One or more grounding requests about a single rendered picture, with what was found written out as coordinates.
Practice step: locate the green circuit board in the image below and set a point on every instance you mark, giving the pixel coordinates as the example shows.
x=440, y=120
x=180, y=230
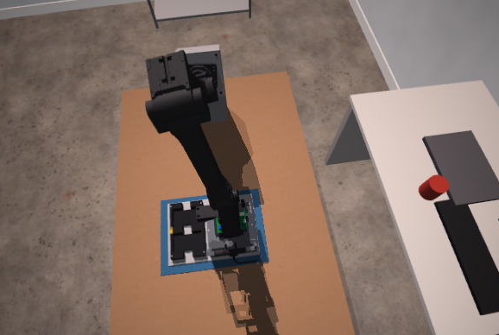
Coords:
x=242, y=222

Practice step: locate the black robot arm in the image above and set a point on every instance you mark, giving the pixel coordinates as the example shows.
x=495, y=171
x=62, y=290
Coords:
x=180, y=109

